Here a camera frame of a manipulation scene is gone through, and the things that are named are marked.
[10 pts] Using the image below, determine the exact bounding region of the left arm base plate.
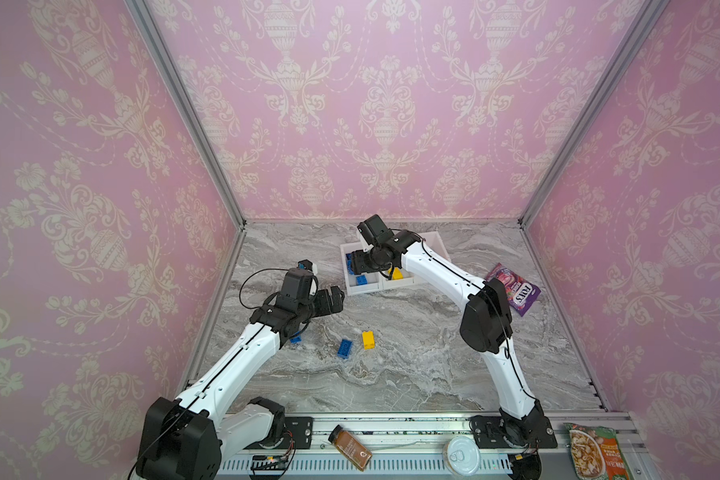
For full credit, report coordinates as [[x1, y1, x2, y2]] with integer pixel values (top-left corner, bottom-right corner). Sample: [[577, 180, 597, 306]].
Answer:
[[247, 416, 314, 450]]

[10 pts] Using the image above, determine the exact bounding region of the white bin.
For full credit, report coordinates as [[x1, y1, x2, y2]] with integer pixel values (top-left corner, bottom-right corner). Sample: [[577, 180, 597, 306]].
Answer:
[[379, 267, 416, 290], [420, 231, 451, 261], [340, 242, 381, 296]]

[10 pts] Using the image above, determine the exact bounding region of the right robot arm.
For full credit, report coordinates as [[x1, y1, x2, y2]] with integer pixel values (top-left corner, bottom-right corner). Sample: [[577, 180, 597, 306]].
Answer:
[[350, 216, 558, 450]]

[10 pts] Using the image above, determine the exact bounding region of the white left bin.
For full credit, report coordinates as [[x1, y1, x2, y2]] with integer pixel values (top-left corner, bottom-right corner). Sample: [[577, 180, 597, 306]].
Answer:
[[340, 242, 381, 296]]

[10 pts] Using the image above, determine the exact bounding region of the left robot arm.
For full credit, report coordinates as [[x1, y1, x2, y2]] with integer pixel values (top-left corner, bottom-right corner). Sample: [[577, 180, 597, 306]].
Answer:
[[128, 286, 345, 479]]

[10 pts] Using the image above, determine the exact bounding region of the purple candy bag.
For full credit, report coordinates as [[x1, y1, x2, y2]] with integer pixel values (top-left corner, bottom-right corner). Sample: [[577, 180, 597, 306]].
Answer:
[[485, 263, 541, 317]]

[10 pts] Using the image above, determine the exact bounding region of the white round lid can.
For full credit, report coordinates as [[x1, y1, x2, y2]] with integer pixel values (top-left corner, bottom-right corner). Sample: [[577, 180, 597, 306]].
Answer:
[[443, 436, 481, 477]]

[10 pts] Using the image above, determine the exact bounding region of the blue long lego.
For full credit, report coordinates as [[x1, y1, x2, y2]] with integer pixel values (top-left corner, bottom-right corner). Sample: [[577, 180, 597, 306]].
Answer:
[[337, 339, 353, 360]]

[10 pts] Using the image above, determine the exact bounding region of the white middle bin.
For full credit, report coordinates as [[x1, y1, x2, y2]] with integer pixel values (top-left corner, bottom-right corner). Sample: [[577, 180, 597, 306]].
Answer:
[[379, 267, 416, 290]]

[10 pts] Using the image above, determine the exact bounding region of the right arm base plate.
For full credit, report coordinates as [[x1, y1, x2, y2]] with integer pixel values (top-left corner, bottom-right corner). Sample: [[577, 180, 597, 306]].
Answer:
[[469, 415, 558, 450]]

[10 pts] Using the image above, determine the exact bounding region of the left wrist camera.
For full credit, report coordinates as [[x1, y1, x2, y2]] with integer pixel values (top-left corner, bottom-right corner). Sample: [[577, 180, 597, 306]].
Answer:
[[275, 260, 319, 312]]

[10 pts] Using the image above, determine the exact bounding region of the food packet bag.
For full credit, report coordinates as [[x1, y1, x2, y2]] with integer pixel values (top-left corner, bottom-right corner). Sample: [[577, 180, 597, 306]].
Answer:
[[565, 423, 632, 480]]

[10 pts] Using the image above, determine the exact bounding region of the brown spice jar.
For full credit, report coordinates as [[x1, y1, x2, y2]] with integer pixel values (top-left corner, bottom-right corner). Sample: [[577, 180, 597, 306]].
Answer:
[[328, 425, 372, 471]]

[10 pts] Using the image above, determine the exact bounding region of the white right bin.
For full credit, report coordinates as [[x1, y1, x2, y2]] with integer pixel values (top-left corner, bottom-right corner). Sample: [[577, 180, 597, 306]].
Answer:
[[420, 231, 451, 261]]

